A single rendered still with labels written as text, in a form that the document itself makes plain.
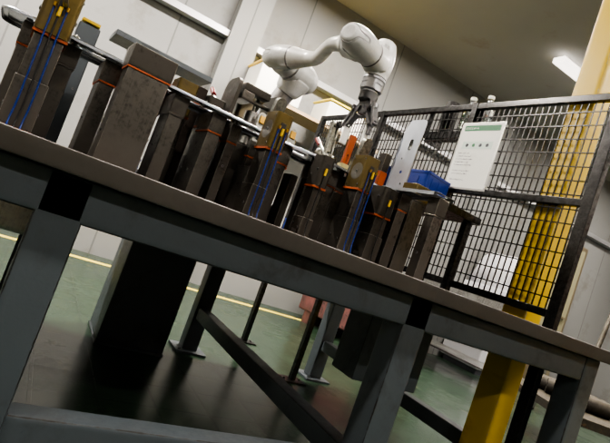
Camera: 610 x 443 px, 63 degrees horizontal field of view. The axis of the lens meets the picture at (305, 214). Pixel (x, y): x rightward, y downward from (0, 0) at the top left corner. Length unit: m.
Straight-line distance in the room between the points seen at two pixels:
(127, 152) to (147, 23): 3.68
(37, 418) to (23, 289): 0.24
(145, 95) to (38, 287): 0.63
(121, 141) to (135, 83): 0.16
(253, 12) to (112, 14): 1.28
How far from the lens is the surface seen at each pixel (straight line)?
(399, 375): 1.34
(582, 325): 9.17
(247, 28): 5.13
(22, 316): 1.00
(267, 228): 1.01
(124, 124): 1.40
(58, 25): 1.37
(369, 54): 1.92
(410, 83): 6.23
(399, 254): 1.94
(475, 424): 2.02
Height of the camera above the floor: 0.67
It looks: 4 degrees up
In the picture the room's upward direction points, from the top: 20 degrees clockwise
